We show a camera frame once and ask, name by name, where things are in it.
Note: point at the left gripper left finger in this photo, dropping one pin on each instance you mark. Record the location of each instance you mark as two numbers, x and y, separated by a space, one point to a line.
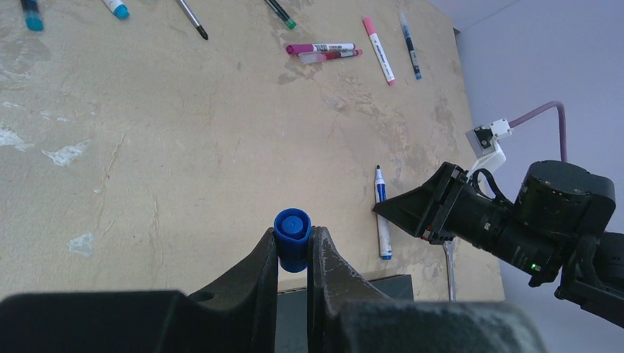
234 313

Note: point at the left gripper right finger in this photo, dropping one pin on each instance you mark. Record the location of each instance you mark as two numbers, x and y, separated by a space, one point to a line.
347 313

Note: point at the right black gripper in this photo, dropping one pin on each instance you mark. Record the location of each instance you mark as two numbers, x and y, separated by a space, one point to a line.
450 205

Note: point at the blue marker cap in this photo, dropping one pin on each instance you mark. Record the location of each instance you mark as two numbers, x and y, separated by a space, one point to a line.
292 229

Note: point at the dark blue gel pen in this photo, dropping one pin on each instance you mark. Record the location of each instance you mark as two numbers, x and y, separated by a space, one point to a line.
410 46

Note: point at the pink cap white marker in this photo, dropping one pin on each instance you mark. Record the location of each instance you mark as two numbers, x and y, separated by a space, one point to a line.
379 51

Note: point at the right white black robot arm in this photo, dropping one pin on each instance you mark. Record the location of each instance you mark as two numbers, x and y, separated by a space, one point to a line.
555 230

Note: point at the red clear pen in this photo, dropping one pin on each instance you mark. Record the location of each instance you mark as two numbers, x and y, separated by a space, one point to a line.
320 57

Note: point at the teal blue pen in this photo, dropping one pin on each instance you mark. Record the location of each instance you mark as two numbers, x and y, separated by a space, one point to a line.
32 15

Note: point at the silver wrench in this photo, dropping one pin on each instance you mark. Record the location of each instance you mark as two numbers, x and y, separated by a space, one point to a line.
448 247

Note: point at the magenta cap marker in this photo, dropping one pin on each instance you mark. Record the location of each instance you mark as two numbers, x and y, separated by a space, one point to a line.
303 48

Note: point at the black yellow screwdriver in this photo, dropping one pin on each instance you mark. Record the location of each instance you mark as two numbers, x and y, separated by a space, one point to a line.
192 18

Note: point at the light blue cap marker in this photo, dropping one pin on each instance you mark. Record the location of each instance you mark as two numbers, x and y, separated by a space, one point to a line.
118 8

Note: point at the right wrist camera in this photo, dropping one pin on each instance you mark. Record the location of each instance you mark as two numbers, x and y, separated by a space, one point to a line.
485 142

